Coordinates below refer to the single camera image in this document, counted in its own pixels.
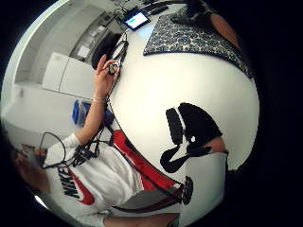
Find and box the red and black strap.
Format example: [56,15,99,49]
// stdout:
[111,130,178,192]

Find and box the black office chair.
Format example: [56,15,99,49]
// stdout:
[91,31,125,70]

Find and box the blue bin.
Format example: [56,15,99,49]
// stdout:
[71,98,93,128]

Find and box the tablet with lit screen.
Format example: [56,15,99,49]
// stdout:
[123,10,152,32]

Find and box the black keyboard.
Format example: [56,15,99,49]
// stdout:
[145,1,170,17]

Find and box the thin wrist bracelet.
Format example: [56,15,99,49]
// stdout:
[92,96,108,105]

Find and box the black round strap knob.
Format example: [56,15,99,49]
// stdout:
[182,175,194,206]

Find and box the small black clicker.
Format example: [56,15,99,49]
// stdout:
[107,63,118,76]

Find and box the person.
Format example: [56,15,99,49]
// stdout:
[10,54,184,227]

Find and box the blue patterned cloth mat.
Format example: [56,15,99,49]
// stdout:
[143,7,255,79]

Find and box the white cabinet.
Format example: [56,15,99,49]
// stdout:
[42,51,98,99]

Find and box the black cable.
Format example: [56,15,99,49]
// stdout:
[39,41,130,169]

